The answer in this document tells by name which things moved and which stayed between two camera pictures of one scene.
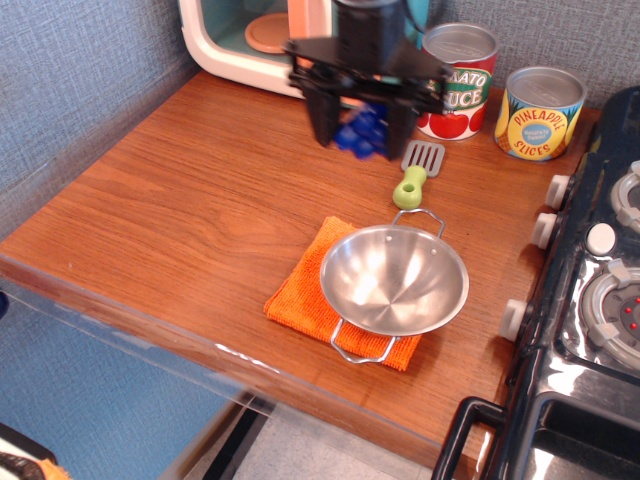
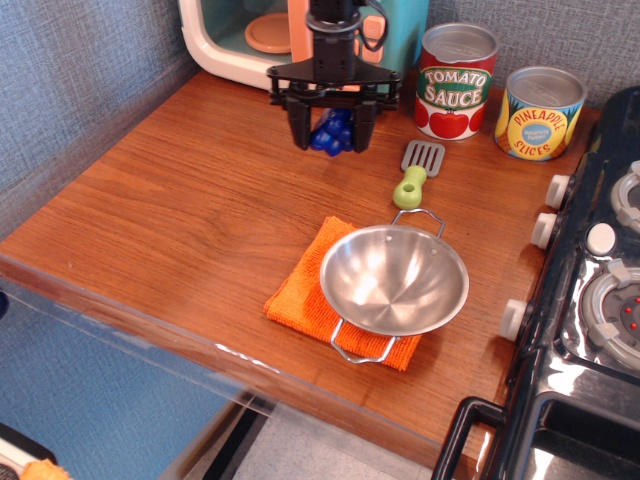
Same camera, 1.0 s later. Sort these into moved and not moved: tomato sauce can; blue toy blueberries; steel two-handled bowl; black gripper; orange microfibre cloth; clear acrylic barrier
Moved: blue toy blueberries; black gripper
Not moved: tomato sauce can; steel two-handled bowl; orange microfibre cloth; clear acrylic barrier
